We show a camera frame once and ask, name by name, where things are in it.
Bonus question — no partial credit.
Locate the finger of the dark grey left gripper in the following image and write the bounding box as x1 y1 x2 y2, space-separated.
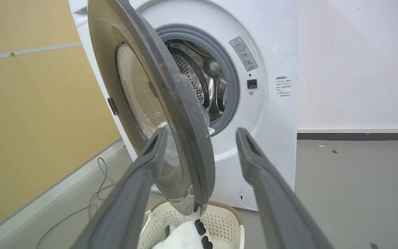
70 127 168 249

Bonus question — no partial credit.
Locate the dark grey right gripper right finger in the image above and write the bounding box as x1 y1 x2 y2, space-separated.
236 128 334 249

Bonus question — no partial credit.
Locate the grey round washing machine door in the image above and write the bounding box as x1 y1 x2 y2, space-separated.
87 0 216 217

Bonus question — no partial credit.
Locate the white front-load washing machine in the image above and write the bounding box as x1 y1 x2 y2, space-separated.
68 0 299 211

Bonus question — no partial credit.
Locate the cream perforated laundry basket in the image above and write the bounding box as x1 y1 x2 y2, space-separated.
136 200 245 249

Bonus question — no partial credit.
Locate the thin grey floor cable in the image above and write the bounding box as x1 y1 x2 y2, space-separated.
35 157 117 249

